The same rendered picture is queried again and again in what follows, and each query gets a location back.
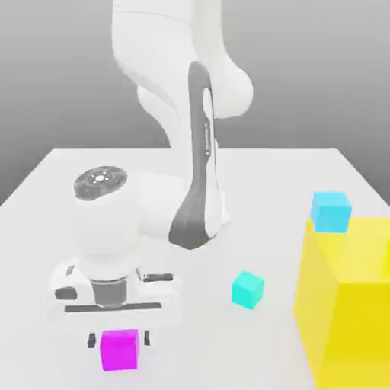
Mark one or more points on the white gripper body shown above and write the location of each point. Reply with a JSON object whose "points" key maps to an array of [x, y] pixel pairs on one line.
{"points": [[122, 320]]}

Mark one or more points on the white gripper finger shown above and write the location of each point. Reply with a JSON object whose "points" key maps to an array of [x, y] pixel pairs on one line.
{"points": [[147, 337], [91, 340]]}

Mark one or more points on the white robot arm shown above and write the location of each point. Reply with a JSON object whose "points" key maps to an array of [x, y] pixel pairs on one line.
{"points": [[182, 91]]}

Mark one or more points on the small magenta cube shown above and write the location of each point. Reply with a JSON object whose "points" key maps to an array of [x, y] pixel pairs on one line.
{"points": [[119, 350]]}

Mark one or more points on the small turquoise cube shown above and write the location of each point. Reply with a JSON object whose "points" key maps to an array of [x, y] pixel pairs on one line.
{"points": [[246, 291]]}

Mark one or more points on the small light blue cube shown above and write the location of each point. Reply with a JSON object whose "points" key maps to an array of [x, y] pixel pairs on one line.
{"points": [[330, 213]]}

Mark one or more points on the large yellow box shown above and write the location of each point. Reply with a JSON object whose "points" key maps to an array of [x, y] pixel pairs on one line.
{"points": [[350, 320]]}

